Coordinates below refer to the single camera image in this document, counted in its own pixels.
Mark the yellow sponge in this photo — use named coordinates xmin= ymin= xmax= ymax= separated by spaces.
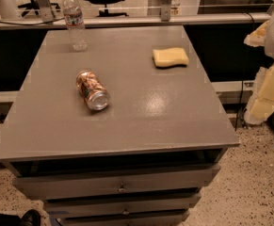
xmin=153 ymin=47 xmax=189 ymax=68

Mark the orange soda can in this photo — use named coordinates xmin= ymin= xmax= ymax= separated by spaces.
xmin=76 ymin=71 xmax=110 ymax=111

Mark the clear plastic water bottle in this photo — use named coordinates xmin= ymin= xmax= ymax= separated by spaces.
xmin=62 ymin=0 xmax=88 ymax=51

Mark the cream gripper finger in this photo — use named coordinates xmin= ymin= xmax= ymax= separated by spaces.
xmin=244 ymin=21 xmax=269 ymax=47
xmin=244 ymin=63 xmax=274 ymax=124

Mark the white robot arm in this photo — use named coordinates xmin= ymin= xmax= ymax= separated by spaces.
xmin=244 ymin=12 xmax=274 ymax=124

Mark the metal railing frame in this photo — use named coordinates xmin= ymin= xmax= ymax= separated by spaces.
xmin=0 ymin=0 xmax=274 ymax=29

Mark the black shoe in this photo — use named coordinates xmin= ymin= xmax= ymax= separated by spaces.
xmin=19 ymin=209 xmax=40 ymax=226

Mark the grey drawer cabinet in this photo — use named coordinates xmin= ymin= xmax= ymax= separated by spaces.
xmin=0 ymin=26 xmax=238 ymax=226

